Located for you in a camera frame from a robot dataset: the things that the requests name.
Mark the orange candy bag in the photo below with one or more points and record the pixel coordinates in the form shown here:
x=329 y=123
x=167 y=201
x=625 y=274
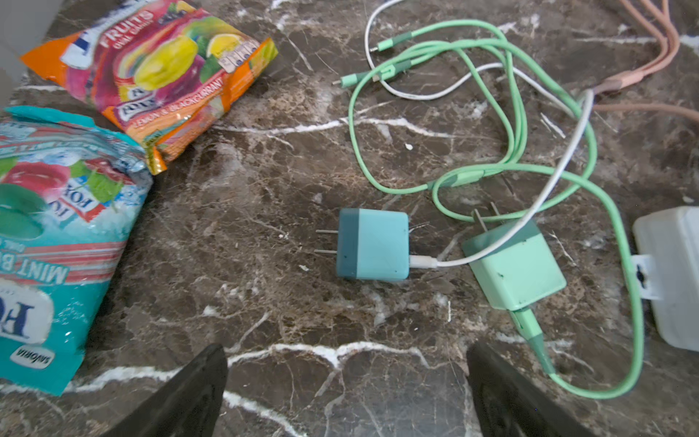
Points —
x=162 y=71

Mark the green Fox's candy bag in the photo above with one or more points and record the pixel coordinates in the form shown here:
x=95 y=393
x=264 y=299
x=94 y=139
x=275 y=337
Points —
x=71 y=193

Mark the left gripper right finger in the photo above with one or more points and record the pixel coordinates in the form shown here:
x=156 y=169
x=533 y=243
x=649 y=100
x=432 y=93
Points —
x=507 y=404

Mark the teal charger cube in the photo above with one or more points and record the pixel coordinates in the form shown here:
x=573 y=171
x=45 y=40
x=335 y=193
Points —
x=375 y=244

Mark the light green charger cube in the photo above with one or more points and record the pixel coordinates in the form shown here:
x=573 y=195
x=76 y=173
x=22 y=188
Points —
x=515 y=279

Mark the long multicolour power strip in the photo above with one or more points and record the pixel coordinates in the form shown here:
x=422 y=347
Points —
x=667 y=272

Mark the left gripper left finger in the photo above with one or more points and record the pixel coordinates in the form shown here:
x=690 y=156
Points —
x=187 y=405

